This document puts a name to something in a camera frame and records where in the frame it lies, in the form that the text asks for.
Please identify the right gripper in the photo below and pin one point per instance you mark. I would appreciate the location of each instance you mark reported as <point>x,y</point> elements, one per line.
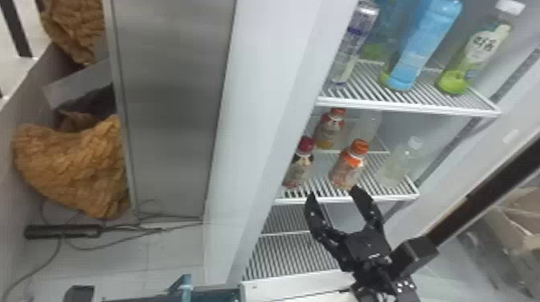
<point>369,251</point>

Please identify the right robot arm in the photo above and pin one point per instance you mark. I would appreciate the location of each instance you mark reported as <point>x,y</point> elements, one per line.
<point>403,294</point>

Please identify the orange bottle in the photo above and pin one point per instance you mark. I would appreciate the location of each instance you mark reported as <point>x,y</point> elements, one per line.
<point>328,130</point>
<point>348,166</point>

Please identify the brown bottle with red cap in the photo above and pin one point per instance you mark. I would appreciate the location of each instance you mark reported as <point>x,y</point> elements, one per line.
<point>298,166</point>

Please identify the white fridge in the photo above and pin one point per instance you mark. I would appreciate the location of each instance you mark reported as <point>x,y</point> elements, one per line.
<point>261,126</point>

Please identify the cardboard box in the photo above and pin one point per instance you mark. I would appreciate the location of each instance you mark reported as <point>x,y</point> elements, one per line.
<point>517,219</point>

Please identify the clear bottle with blue label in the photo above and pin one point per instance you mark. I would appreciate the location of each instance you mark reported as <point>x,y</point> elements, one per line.
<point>354,38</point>

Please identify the steel cabinet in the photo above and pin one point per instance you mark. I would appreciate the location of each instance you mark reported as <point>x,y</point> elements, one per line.
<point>173,105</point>

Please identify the green bottle with white label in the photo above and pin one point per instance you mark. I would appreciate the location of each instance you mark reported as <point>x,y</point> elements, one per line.
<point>476,50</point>

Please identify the brown cloth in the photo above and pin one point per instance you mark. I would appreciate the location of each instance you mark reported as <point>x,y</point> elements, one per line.
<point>71,168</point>
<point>76,29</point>

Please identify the black power strip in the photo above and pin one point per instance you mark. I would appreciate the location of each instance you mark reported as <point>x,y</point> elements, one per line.
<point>63,231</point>

